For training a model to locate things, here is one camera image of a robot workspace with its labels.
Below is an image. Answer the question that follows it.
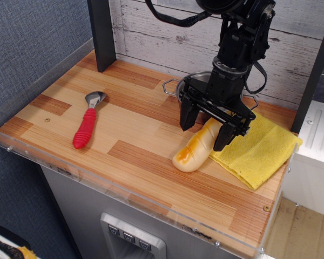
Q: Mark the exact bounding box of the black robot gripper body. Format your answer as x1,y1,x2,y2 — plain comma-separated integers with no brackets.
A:
183,58,255,136

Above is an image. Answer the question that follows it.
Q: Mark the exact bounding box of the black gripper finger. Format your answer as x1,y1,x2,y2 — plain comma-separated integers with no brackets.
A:
179,93,199,131
213,122,239,151

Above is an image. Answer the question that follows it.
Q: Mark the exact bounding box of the cream bread bun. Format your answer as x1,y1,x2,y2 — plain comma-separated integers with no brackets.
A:
172,118,222,173

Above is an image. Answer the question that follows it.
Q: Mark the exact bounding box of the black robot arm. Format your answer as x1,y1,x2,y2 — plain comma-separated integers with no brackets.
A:
180,1,275,151

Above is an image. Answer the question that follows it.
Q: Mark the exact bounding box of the small steel pot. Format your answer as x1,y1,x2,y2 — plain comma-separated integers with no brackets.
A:
163,71,259,124

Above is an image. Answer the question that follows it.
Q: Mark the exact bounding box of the yellow folded cloth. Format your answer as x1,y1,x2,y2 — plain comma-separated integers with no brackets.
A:
210,113,303,190

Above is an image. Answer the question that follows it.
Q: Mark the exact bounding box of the white side unit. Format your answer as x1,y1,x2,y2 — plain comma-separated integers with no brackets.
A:
282,101,324,215

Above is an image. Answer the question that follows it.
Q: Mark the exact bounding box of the grey toy fridge cabinet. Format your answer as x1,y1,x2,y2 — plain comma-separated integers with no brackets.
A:
42,167,235,258

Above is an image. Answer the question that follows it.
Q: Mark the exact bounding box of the silver dispenser panel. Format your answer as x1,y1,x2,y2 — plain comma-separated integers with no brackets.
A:
100,213,167,258

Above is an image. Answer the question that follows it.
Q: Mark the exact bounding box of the black and orange object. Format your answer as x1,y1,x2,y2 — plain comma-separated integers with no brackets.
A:
0,226,38,259

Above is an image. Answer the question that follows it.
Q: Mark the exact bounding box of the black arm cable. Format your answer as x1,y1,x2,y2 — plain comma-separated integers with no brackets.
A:
144,0,214,28

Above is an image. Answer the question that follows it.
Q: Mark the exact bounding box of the dark right post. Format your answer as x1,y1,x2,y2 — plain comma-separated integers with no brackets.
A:
291,37,324,133

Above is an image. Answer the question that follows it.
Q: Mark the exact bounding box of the dark post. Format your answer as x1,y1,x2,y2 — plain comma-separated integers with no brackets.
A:
291,37,324,133
87,0,116,72

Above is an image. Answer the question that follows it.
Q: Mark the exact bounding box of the red handled metal spoon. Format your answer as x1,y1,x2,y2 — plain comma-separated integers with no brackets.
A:
72,91,106,149

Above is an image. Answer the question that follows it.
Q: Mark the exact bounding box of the clear acrylic guard rail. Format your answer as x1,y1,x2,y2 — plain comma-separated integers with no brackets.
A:
0,51,287,258

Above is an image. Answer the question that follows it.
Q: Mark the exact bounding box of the dark left post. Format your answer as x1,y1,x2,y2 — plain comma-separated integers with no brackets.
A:
87,0,116,72

